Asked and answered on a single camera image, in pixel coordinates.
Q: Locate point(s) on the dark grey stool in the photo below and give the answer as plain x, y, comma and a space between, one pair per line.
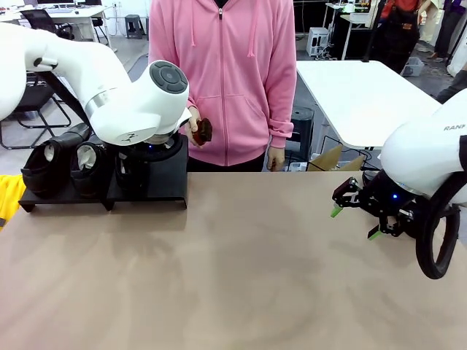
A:
134, 25

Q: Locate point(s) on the seated person dark clothes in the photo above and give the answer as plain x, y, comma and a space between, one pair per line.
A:
454, 91

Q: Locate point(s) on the person's right hand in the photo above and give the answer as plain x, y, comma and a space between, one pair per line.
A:
192, 125

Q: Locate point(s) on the large white table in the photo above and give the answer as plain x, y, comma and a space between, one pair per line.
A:
357, 98

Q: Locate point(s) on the background person black apron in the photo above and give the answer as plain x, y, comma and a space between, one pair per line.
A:
401, 33

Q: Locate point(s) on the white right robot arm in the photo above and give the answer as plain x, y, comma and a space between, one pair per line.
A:
419, 146

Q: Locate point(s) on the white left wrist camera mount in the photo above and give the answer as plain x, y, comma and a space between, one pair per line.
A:
185, 116

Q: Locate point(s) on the brown wooden shoe brush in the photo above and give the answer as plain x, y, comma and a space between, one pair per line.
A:
205, 130

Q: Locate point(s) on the black pole stand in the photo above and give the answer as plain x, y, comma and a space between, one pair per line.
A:
370, 33

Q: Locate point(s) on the person's left forearm pink sleeve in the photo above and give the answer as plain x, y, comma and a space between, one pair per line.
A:
282, 116

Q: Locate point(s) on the black leather buckle shoe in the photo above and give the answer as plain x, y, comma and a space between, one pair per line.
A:
40, 178
87, 178
131, 178

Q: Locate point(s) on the black sled base chair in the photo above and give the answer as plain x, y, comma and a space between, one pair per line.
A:
36, 105

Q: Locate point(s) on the black mesh office chair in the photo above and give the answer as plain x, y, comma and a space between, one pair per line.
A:
36, 20

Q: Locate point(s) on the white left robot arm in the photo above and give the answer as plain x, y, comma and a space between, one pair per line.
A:
120, 105

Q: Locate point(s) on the yellow and grey jacket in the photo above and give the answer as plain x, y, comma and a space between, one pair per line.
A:
9, 200

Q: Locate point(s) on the person's left hand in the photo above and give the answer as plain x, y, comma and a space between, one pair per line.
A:
275, 160

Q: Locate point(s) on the white computer case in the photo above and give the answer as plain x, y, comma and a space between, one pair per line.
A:
316, 42

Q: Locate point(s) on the background person purple top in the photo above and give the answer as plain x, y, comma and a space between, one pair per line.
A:
447, 29

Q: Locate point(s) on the white office desk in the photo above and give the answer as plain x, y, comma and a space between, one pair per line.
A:
84, 12

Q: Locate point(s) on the person in pink hoodie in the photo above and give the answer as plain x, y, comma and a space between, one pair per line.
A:
233, 73

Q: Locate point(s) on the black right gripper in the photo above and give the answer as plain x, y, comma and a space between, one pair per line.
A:
386, 197

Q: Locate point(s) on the small white desk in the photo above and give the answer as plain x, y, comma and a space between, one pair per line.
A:
355, 20

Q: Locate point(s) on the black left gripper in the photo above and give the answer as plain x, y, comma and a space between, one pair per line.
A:
150, 149

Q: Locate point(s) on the grey plastic crate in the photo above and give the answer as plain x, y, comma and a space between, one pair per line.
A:
413, 67

